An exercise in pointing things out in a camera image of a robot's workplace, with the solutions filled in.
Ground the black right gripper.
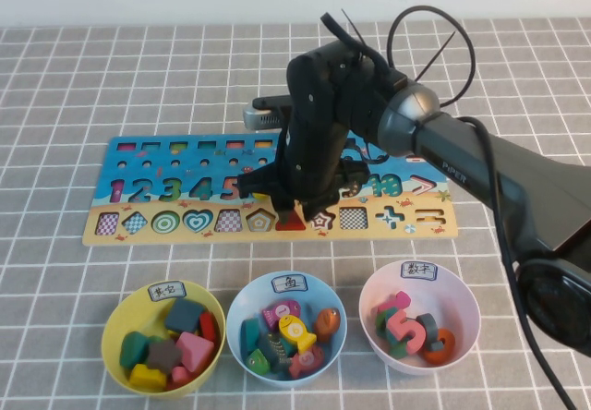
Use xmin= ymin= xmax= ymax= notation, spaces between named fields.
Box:
xmin=236 ymin=125 xmax=371 ymax=227

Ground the red wooden triangle piece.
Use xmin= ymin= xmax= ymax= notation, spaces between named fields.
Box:
xmin=275 ymin=210 xmax=307 ymax=232

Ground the paper label on blue bowl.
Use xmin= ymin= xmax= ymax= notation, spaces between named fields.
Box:
xmin=271 ymin=273 xmax=309 ymax=295

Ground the light blue plastic bowl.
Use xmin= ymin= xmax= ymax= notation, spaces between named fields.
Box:
xmin=225 ymin=270 xmax=348 ymax=391

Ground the paper label on pink bowl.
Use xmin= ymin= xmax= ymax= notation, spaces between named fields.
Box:
xmin=400 ymin=260 xmax=439 ymax=282

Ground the magenta wooden number piece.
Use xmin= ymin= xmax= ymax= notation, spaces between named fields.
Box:
xmin=376 ymin=291 xmax=412 ymax=317

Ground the green wooden number piece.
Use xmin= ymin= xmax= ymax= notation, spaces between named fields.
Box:
xmin=373 ymin=307 xmax=393 ymax=342

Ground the paper label on yellow bowl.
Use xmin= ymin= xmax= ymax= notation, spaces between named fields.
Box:
xmin=147 ymin=281 xmax=187 ymax=301

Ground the colourful wooden puzzle board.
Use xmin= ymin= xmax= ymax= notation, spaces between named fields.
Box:
xmin=81 ymin=130 xmax=458 ymax=247

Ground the grey wooden number piece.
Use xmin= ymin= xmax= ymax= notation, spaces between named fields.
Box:
xmin=415 ymin=312 xmax=440 ymax=344

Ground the pale pink plastic bowl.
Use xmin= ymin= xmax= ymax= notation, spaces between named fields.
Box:
xmin=358 ymin=259 xmax=482 ymax=377

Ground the orange wooden number piece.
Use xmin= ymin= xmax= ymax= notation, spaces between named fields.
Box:
xmin=422 ymin=328 xmax=457 ymax=366

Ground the yellow plastic bowl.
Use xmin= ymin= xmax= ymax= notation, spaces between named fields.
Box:
xmin=100 ymin=280 xmax=227 ymax=400

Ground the magenta wooden fish one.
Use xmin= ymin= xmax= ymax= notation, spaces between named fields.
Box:
xmin=261 ymin=301 xmax=302 ymax=331

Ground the orange wooden fish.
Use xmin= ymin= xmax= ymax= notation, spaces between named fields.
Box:
xmin=312 ymin=307 xmax=342 ymax=343

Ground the yellow wooden fish six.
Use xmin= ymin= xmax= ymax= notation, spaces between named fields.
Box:
xmin=278 ymin=315 xmax=319 ymax=355

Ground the teal wooden fish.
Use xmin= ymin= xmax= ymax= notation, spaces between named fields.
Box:
xmin=239 ymin=318 xmax=265 ymax=356

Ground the dark grey wooden fish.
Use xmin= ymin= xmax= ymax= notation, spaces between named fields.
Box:
xmin=258 ymin=331 xmax=295 ymax=374

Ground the red wooden shape block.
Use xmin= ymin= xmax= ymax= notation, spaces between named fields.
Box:
xmin=199 ymin=311 xmax=218 ymax=343

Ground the pink wooden fish five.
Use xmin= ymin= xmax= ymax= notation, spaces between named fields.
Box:
xmin=288 ymin=344 xmax=326 ymax=380

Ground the pink wooden number five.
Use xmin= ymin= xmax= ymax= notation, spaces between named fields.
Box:
xmin=386 ymin=310 xmax=426 ymax=355

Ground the slate grey square block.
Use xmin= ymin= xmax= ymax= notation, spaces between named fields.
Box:
xmin=164 ymin=297 xmax=208 ymax=335

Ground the green wooden fish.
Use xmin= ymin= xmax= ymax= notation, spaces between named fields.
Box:
xmin=245 ymin=348 xmax=270 ymax=377

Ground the brown wooden star block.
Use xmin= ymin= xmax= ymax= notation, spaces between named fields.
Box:
xmin=146 ymin=338 xmax=183 ymax=374

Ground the small pink wooden block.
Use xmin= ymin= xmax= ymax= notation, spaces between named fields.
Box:
xmin=170 ymin=366 xmax=195 ymax=386

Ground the green wooden shape block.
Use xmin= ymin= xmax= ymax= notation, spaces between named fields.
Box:
xmin=119 ymin=331 xmax=151 ymax=368

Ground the yellow wooden shape block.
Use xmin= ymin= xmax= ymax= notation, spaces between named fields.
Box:
xmin=128 ymin=363 xmax=167 ymax=391

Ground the black zip tie loop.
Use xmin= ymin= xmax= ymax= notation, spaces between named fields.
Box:
xmin=386 ymin=5 xmax=476 ymax=106

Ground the grey checked tablecloth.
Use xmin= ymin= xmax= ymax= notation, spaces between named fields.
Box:
xmin=0 ymin=17 xmax=591 ymax=410

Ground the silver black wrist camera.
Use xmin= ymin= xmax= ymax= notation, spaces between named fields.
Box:
xmin=243 ymin=95 xmax=296 ymax=130

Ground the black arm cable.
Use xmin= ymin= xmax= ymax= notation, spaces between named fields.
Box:
xmin=320 ymin=11 xmax=578 ymax=410

